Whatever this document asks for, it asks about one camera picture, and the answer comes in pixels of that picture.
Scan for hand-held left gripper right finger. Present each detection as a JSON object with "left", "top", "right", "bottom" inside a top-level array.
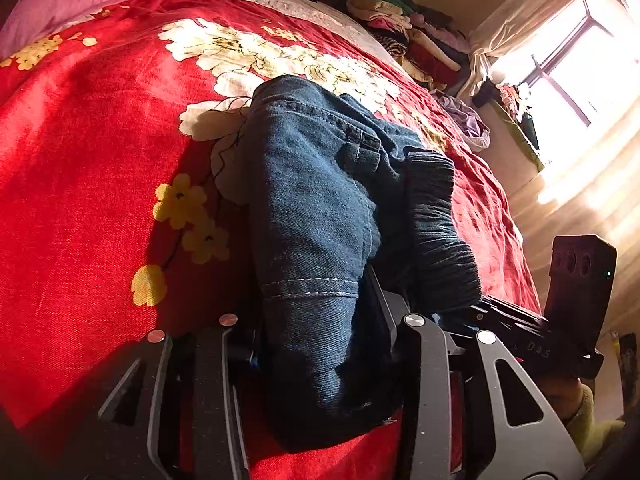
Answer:
[{"left": 366, "top": 264, "right": 587, "bottom": 480}]

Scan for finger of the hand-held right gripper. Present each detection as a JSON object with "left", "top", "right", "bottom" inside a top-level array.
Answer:
[{"left": 470, "top": 294, "right": 551, "bottom": 335}]

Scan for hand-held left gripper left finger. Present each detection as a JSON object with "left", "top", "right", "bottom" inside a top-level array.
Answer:
[{"left": 62, "top": 312, "right": 262, "bottom": 480}]

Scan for blue denim pants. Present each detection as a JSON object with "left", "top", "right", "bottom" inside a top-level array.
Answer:
[{"left": 239, "top": 74, "right": 484, "bottom": 454}]

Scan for person's right forearm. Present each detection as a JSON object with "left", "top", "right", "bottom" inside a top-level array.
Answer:
[{"left": 542, "top": 380, "right": 628, "bottom": 471}]

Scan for heap of clothes on sill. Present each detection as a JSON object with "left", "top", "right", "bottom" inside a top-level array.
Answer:
[{"left": 492, "top": 81, "right": 547, "bottom": 172}]

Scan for purple clothes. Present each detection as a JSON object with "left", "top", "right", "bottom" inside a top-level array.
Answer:
[{"left": 434, "top": 92, "right": 488, "bottom": 143}]

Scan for red floral blanket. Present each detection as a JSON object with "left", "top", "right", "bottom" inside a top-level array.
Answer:
[{"left": 0, "top": 0, "right": 542, "bottom": 480}]

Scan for window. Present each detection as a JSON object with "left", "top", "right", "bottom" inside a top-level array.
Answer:
[{"left": 520, "top": 0, "right": 640, "bottom": 128}]

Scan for cream curtain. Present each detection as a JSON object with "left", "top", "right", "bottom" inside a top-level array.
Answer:
[{"left": 467, "top": 0, "right": 640, "bottom": 311}]

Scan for pile of folded clothes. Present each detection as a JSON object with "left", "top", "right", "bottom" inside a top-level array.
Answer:
[{"left": 346, "top": 0, "right": 474, "bottom": 95}]

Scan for white lace bedspread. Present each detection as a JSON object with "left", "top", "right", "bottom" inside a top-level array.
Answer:
[{"left": 187, "top": 0, "right": 401, "bottom": 73}]

